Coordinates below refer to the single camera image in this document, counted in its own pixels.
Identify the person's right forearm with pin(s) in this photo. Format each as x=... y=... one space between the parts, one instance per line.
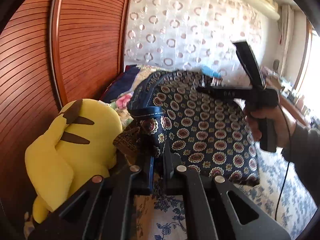
x=305 y=150

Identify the yellow plush toy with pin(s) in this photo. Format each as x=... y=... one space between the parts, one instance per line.
x=82 y=155

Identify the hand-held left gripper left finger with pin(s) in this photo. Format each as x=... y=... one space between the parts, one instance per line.
x=150 y=180

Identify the navy patterned shirt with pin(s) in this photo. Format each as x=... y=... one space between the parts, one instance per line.
x=200 y=130

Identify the pile of patterned cloths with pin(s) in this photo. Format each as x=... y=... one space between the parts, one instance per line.
x=271 y=72

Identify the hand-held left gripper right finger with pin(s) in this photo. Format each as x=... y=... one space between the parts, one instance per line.
x=171 y=170

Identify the beige wall air conditioner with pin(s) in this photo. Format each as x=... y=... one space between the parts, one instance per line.
x=265 y=7

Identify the grey round desk fan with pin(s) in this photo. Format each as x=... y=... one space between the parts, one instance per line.
x=276 y=64

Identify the long wooden cabinet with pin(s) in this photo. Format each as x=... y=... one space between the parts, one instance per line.
x=297 y=112

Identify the white window curtain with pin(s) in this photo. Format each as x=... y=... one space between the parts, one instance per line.
x=287 y=42

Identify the sheer circle-patterned curtain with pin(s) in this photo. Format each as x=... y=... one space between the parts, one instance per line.
x=180 y=30

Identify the gold patterned cushion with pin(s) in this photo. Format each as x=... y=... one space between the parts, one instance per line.
x=127 y=140

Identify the blue floral white sheet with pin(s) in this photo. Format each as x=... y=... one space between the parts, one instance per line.
x=262 y=192

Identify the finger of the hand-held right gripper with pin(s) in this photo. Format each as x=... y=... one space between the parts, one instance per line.
x=250 y=65
x=225 y=91

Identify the blue item on box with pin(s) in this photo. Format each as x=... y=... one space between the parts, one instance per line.
x=211 y=71

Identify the pink floral bed blanket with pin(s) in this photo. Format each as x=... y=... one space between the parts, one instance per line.
x=122 y=102

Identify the wooden louvered wardrobe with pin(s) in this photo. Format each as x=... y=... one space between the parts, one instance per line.
x=87 y=42

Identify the person's right hand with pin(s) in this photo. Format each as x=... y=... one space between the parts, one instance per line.
x=282 y=130

